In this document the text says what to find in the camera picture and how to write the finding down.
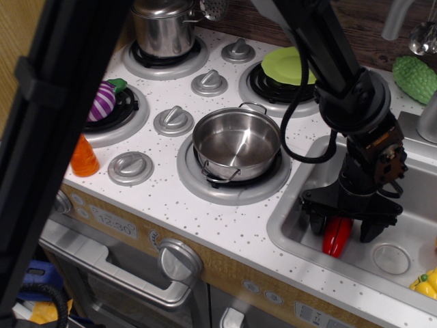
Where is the dark foreground post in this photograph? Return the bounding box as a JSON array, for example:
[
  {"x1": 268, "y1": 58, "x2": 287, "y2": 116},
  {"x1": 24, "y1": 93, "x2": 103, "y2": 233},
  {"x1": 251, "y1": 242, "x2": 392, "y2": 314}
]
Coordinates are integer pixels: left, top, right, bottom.
[{"x1": 1, "y1": 1, "x2": 131, "y2": 327}]

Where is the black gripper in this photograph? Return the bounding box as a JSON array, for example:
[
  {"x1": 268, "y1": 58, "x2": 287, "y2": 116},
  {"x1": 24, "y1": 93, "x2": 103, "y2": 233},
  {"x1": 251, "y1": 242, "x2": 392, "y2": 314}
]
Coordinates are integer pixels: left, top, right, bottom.
[{"x1": 302, "y1": 154, "x2": 403, "y2": 243}]

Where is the back left burner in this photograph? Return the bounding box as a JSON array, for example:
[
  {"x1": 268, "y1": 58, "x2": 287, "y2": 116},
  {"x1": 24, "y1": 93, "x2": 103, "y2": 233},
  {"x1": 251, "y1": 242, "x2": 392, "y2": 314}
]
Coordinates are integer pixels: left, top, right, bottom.
[{"x1": 122, "y1": 36, "x2": 209, "y2": 81}]

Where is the orange toy carrot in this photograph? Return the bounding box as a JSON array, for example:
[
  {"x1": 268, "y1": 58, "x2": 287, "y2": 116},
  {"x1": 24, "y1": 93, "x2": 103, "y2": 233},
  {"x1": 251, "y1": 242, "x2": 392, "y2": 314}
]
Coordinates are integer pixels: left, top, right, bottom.
[{"x1": 70, "y1": 134, "x2": 100, "y2": 177}]

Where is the hanging steel skimmer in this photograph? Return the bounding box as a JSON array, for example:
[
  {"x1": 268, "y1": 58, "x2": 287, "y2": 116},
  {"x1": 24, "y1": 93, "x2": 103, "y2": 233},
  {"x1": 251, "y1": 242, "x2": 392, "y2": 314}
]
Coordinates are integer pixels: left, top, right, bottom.
[{"x1": 199, "y1": 0, "x2": 229, "y2": 21}]

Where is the front left burner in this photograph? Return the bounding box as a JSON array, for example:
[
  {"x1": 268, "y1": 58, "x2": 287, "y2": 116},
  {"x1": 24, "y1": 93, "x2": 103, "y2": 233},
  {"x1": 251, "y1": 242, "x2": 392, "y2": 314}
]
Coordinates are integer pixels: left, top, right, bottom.
[{"x1": 83, "y1": 85, "x2": 150, "y2": 148}]

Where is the green bumpy toy gourd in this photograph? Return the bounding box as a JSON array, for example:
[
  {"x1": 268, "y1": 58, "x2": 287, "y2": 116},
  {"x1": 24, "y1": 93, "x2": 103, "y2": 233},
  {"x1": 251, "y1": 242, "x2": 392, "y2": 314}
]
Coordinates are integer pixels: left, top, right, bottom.
[{"x1": 393, "y1": 56, "x2": 436, "y2": 105}]

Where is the silver sink basin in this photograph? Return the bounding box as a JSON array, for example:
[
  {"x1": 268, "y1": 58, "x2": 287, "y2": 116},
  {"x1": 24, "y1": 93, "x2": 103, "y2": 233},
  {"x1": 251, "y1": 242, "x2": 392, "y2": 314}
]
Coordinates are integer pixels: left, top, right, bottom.
[{"x1": 267, "y1": 137, "x2": 436, "y2": 316}]

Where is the purple striped toy onion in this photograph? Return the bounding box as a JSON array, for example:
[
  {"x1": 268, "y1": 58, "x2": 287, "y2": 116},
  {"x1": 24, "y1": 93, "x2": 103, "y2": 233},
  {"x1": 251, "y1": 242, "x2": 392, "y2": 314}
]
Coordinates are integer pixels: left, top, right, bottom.
[{"x1": 86, "y1": 79, "x2": 127, "y2": 123}]

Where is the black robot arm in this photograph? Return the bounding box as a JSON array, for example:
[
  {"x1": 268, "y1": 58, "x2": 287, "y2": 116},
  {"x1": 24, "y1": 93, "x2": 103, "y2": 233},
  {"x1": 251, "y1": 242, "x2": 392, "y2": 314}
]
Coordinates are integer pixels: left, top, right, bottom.
[{"x1": 254, "y1": 1, "x2": 407, "y2": 243}]

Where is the tall steel pot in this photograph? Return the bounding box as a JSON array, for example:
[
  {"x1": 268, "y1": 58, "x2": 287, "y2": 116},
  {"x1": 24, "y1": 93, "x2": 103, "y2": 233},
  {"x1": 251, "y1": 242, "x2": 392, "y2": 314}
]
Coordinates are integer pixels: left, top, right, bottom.
[{"x1": 131, "y1": 0, "x2": 203, "y2": 58}]

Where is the silver oven dial right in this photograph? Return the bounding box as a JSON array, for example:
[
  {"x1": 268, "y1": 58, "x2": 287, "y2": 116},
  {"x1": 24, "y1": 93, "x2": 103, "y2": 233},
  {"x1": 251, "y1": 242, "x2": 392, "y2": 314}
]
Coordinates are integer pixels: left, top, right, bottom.
[{"x1": 158, "y1": 238, "x2": 203, "y2": 282}]

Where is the black floor cable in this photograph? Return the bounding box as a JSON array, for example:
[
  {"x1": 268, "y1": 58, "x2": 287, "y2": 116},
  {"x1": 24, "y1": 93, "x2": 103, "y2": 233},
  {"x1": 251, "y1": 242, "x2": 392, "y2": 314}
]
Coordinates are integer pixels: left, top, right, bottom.
[{"x1": 15, "y1": 282, "x2": 69, "y2": 328}]

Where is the silver stove knob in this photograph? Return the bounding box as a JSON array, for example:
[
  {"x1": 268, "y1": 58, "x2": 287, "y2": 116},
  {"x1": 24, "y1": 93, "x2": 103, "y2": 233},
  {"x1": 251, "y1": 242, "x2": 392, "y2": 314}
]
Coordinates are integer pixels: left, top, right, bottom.
[
  {"x1": 191, "y1": 70, "x2": 228, "y2": 97},
  {"x1": 107, "y1": 152, "x2": 154, "y2": 187},
  {"x1": 221, "y1": 38, "x2": 255, "y2": 64},
  {"x1": 154, "y1": 106, "x2": 195, "y2": 137}
]

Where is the green plastic plate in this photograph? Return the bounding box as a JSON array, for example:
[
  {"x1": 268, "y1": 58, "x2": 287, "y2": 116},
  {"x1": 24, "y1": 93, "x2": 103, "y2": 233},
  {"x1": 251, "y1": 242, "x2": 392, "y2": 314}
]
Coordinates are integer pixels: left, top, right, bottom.
[{"x1": 261, "y1": 46, "x2": 302, "y2": 86}]

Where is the yellow cloth on floor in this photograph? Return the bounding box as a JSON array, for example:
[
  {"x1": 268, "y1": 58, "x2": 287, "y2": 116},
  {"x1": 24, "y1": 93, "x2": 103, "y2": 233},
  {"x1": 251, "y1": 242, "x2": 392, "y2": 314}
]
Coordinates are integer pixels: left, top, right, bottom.
[{"x1": 29, "y1": 301, "x2": 58, "y2": 325}]

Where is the silver oven dial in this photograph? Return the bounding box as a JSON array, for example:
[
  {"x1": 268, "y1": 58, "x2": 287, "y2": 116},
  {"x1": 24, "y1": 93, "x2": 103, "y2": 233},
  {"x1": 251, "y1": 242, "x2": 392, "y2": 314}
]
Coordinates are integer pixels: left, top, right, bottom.
[
  {"x1": 53, "y1": 190, "x2": 72, "y2": 214},
  {"x1": 158, "y1": 238, "x2": 203, "y2": 282}
]

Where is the front right burner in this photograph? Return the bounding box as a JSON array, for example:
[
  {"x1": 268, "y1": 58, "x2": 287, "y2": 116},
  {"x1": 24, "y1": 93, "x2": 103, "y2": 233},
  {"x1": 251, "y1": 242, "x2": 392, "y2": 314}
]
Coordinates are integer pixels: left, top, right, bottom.
[{"x1": 176, "y1": 135, "x2": 292, "y2": 206}]

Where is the hanging steel ladle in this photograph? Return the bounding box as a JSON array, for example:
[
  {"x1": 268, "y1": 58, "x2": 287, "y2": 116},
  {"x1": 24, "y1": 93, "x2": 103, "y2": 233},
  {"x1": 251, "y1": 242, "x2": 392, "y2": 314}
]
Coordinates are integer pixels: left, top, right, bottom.
[{"x1": 409, "y1": 1, "x2": 436, "y2": 56}]

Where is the shallow steel pan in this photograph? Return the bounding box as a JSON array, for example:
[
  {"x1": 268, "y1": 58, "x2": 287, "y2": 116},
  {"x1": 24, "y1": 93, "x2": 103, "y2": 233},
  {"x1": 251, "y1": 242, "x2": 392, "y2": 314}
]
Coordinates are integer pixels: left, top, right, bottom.
[{"x1": 192, "y1": 102, "x2": 281, "y2": 184}]

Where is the yellow toy bell pepper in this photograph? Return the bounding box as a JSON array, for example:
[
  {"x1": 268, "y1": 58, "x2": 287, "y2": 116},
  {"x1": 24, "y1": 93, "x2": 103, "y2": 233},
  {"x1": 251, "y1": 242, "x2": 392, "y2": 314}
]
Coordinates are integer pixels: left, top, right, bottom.
[{"x1": 409, "y1": 269, "x2": 437, "y2": 299}]

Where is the red toy chili pepper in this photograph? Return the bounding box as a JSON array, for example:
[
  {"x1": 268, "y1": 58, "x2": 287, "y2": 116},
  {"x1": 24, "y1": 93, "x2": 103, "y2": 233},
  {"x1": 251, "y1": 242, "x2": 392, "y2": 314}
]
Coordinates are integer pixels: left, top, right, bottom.
[{"x1": 322, "y1": 217, "x2": 354, "y2": 258}]

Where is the silver oven door handle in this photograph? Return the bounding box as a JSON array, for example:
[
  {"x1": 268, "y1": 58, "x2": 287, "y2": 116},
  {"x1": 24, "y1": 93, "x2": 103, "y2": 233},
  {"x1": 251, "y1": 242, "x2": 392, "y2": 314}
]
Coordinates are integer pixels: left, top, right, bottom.
[{"x1": 40, "y1": 220, "x2": 191, "y2": 311}]

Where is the blue object on floor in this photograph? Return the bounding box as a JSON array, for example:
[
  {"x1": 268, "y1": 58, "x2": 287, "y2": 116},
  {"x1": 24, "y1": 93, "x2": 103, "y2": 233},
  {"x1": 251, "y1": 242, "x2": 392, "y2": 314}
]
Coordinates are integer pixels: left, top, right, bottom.
[{"x1": 18, "y1": 260, "x2": 64, "y2": 301}]

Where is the silver stove knob front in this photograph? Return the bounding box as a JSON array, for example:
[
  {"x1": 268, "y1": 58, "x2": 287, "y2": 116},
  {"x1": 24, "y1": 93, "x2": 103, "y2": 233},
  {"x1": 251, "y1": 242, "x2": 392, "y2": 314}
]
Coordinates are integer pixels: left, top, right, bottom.
[{"x1": 107, "y1": 152, "x2": 154, "y2": 187}]

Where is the silver oven dial left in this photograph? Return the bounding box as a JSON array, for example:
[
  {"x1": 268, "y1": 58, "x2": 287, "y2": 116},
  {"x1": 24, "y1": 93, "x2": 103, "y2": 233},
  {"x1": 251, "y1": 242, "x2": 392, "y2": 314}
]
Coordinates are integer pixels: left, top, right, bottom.
[{"x1": 53, "y1": 190, "x2": 72, "y2": 214}]

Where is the silver stove knob back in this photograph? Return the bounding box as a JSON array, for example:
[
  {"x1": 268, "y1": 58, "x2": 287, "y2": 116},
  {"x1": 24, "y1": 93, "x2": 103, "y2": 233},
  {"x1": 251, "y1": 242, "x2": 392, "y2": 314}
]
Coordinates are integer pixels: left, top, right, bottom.
[{"x1": 221, "y1": 38, "x2": 255, "y2": 64}]

